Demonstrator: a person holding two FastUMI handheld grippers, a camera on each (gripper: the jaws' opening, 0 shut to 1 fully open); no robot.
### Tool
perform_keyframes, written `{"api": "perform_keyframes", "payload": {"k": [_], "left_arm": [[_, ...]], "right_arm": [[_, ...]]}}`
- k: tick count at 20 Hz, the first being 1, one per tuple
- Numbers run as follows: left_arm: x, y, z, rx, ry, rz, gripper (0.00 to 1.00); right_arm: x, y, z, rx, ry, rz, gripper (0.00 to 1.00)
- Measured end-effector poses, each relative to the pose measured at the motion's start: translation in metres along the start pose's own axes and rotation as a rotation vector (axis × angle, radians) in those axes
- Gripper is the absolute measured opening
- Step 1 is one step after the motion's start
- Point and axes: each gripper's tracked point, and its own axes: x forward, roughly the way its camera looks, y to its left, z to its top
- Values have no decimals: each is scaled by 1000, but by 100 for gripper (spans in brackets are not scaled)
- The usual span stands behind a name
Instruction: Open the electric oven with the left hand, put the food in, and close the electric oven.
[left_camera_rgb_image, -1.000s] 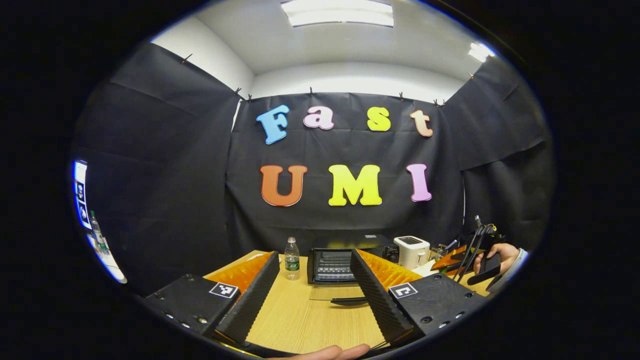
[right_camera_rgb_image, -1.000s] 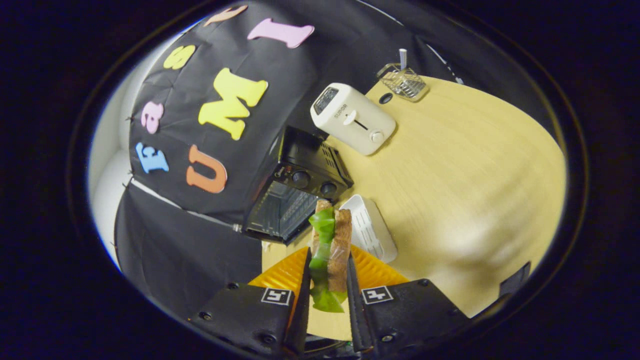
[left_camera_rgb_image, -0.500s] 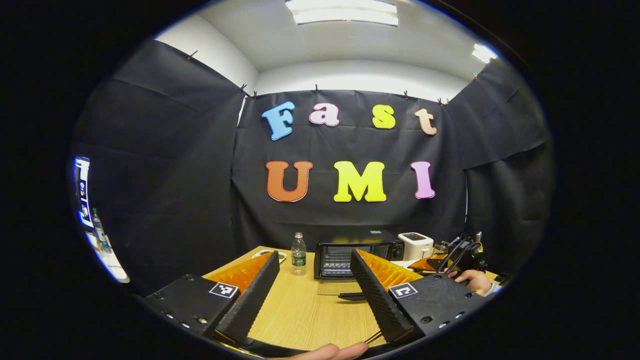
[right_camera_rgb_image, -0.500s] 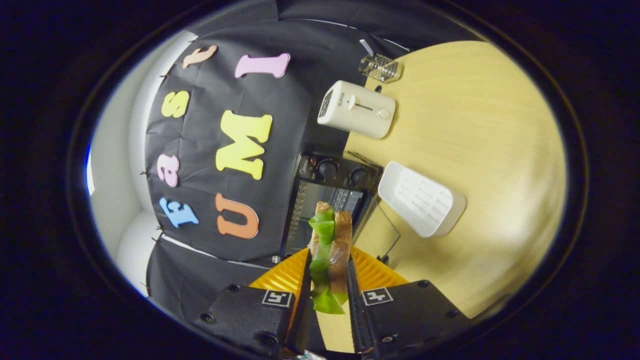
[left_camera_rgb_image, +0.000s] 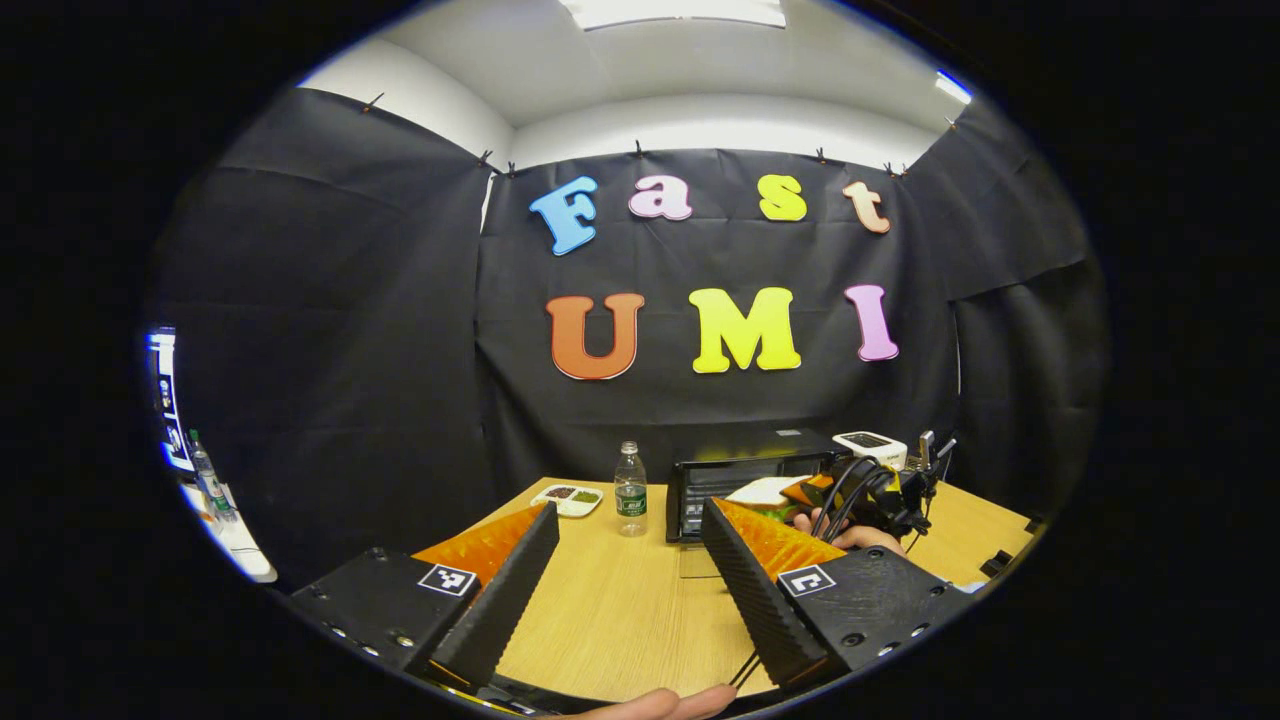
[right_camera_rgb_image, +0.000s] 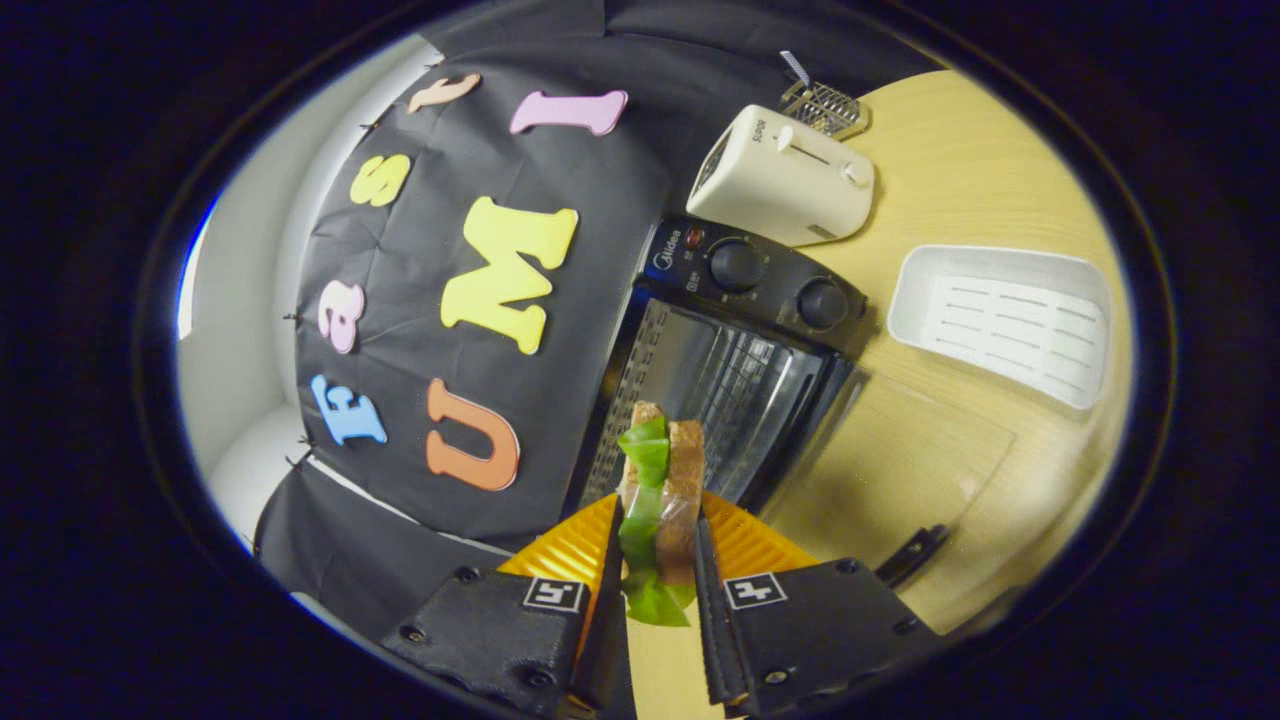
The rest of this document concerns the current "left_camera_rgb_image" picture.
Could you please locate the black electric oven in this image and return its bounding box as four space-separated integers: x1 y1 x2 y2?
665 428 851 581

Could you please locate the monitor screen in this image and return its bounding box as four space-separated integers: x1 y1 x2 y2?
148 328 196 473

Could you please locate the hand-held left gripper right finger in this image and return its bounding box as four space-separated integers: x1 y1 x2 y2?
700 497 976 693

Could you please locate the white toaster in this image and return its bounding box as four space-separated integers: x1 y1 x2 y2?
832 430 909 471

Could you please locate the sandwich with lettuce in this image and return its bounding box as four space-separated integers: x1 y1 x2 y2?
725 476 816 523

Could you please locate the clear plastic water bottle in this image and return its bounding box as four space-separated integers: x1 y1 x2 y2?
614 441 649 538

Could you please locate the green label bottle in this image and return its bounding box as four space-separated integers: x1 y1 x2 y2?
188 430 229 523

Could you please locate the large ceiling light panel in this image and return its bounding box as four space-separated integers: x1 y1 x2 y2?
558 0 788 31

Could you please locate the white side table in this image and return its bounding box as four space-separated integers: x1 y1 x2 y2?
180 478 279 584

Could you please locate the black backdrop cloth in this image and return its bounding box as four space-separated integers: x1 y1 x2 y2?
140 85 1111 591

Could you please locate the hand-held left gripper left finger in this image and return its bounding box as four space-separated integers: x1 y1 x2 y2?
288 500 561 691

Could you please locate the white divided snack dish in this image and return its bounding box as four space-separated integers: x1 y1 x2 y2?
530 483 604 518

